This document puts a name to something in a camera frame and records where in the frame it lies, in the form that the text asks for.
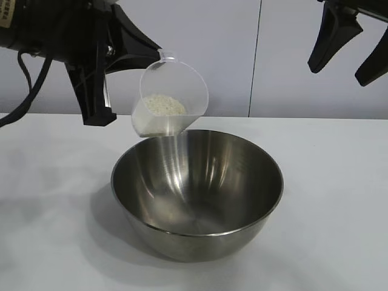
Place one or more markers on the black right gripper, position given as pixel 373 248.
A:
pixel 369 6

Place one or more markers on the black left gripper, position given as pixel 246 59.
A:
pixel 88 33

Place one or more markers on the clear plastic measuring cup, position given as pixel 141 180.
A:
pixel 157 75

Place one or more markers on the white rice grains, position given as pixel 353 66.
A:
pixel 163 104

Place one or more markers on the stainless steel mixing bowl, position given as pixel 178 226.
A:
pixel 197 194

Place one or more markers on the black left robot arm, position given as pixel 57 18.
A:
pixel 27 27

